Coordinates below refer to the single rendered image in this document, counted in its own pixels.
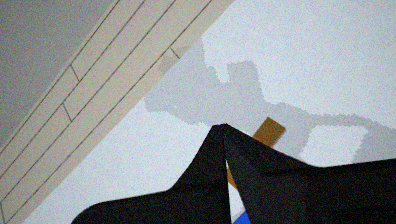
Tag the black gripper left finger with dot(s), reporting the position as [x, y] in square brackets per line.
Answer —
[199, 196]

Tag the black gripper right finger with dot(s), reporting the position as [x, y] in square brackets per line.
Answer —
[276, 188]

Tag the blue rectangular bar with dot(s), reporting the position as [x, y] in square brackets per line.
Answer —
[243, 219]

